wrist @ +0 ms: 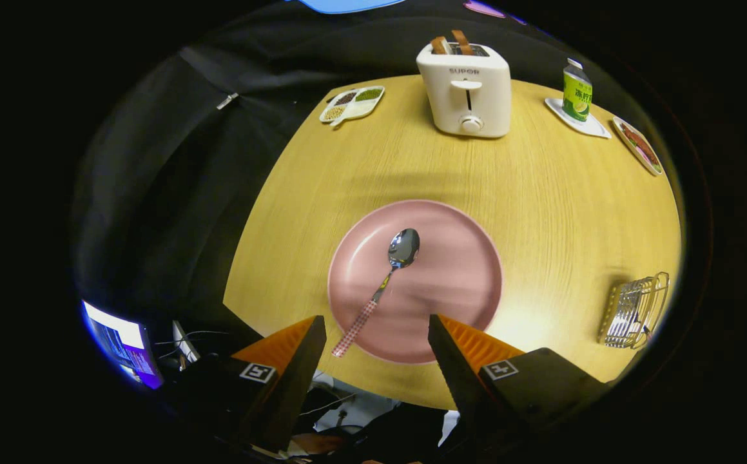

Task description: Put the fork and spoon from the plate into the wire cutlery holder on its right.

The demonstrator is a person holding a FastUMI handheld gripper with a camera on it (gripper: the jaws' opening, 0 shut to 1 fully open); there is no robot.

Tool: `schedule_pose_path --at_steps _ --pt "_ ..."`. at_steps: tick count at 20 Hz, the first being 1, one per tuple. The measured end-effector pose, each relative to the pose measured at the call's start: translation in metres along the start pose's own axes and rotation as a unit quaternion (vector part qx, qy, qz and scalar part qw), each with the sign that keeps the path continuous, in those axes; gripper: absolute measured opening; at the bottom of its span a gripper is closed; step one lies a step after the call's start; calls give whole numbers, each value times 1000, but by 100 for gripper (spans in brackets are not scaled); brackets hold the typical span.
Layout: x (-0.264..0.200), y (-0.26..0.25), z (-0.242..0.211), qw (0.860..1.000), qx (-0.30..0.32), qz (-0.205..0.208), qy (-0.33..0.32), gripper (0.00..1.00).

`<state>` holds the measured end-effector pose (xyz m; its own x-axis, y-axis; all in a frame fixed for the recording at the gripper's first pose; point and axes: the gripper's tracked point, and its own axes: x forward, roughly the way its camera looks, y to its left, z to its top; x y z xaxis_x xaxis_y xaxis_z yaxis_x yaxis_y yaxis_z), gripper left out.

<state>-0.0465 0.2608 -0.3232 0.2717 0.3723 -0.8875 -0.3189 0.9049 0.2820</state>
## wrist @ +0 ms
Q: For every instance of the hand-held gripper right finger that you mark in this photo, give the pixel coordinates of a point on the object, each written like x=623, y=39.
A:
x=457, y=374

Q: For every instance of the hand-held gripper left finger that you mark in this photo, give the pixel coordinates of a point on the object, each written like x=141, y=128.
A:
x=296, y=386

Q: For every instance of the pink plate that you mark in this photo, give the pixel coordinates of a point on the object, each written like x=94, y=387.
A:
x=450, y=270

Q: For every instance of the silver laptop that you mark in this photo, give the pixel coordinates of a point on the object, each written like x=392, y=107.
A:
x=185, y=345

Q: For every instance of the computer monitor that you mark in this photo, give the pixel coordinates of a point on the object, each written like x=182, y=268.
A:
x=122, y=341

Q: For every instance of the white toaster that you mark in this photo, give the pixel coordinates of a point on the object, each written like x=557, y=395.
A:
x=450, y=96

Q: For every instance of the white square coaster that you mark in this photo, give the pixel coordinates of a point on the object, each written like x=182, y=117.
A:
x=595, y=129

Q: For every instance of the white divided bean dish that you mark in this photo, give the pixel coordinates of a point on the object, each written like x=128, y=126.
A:
x=354, y=106

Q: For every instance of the white plate with food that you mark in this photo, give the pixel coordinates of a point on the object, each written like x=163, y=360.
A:
x=640, y=148

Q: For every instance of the silver clip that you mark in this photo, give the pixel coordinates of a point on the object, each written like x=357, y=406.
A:
x=227, y=101

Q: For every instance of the green tea bottle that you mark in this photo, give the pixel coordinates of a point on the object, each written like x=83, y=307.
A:
x=576, y=96

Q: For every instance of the bread slice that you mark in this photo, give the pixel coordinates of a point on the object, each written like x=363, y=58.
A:
x=462, y=42
x=439, y=46

